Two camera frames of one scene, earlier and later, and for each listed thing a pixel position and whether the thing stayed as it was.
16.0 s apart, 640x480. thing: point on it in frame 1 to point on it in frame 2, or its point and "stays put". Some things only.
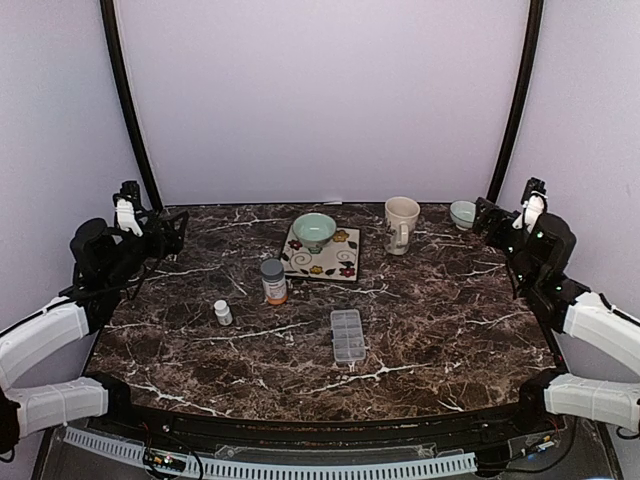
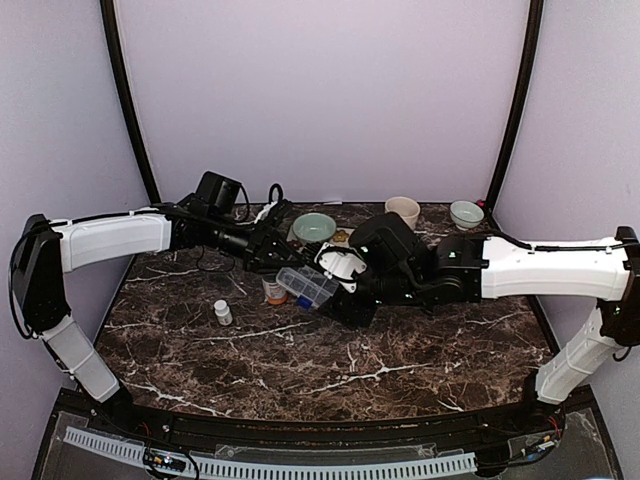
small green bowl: (462, 214) stays put
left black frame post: (119, 63) stays put
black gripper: (130, 191) to (276, 216)
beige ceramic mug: (402, 213) stays put
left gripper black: (173, 242) to (261, 248)
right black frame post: (535, 19) stays put
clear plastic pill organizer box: (348, 335) to (308, 282)
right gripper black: (494, 211) to (346, 310)
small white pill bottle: (222, 311) stays put
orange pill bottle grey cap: (273, 277) stays put
